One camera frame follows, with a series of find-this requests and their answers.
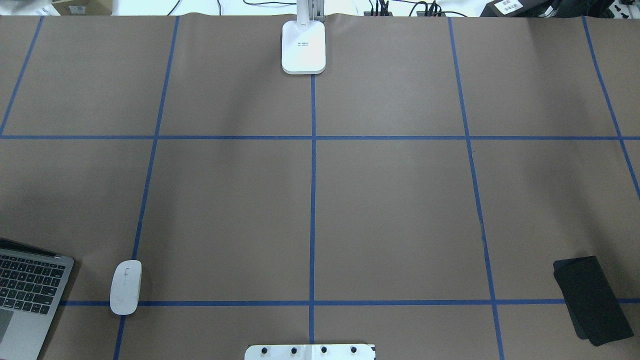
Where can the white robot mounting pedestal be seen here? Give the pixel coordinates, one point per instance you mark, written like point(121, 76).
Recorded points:
point(336, 351)

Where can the black mouse pad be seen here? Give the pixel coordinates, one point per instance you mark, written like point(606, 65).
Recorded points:
point(591, 303)

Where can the white computer mouse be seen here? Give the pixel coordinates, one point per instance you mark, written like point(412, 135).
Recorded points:
point(125, 287)

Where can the grey laptop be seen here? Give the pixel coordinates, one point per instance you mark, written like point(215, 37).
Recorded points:
point(32, 283)

